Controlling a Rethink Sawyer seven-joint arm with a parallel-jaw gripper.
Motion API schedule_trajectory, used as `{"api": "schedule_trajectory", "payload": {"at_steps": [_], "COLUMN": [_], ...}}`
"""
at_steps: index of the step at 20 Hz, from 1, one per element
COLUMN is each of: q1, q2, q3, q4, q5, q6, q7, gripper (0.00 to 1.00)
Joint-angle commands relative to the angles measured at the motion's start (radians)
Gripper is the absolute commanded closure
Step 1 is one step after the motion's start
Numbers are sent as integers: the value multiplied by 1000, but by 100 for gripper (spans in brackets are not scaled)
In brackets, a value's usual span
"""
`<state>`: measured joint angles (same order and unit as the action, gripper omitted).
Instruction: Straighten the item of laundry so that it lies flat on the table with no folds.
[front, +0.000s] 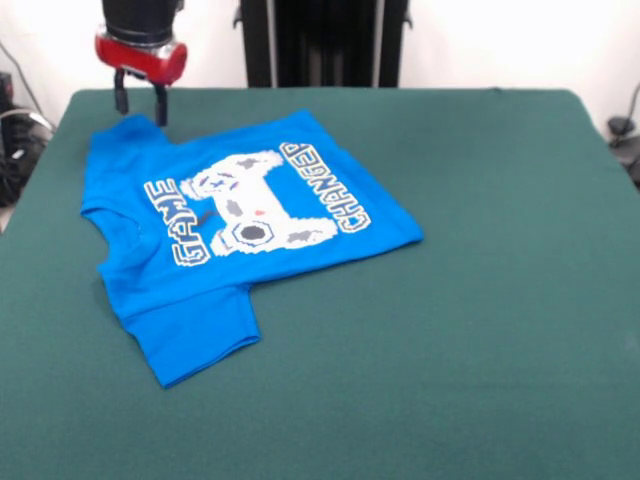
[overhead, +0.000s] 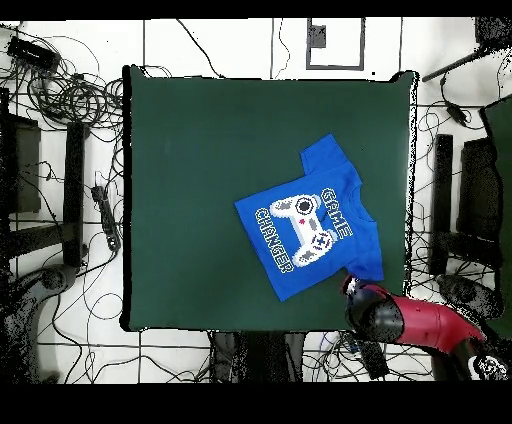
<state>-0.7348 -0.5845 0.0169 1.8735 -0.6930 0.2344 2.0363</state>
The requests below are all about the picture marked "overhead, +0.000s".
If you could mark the black flat panel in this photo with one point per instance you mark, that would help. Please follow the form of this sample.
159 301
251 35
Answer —
476 188
26 168

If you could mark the black speckled block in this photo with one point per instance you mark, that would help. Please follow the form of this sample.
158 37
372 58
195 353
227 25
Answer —
494 32

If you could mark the blue shirt with white print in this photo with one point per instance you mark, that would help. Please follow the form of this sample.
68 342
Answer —
332 172

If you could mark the black stand bar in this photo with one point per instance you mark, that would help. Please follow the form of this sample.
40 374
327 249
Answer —
443 192
74 192

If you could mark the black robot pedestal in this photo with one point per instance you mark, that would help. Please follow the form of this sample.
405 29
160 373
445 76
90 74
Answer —
256 356

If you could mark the black power strip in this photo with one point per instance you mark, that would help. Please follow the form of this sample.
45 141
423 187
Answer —
106 216
374 358

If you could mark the grey square frame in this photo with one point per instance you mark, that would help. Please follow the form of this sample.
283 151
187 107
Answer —
362 44

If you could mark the dark green table cloth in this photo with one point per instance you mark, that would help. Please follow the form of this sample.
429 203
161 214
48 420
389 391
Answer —
200 140

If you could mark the small dark grey square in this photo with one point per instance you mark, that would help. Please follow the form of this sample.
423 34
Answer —
318 36

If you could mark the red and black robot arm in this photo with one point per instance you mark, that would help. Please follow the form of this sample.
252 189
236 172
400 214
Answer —
424 324

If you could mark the black stand base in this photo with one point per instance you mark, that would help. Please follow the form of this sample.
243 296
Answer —
468 294
52 278

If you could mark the black rod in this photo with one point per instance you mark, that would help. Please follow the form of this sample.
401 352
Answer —
452 66

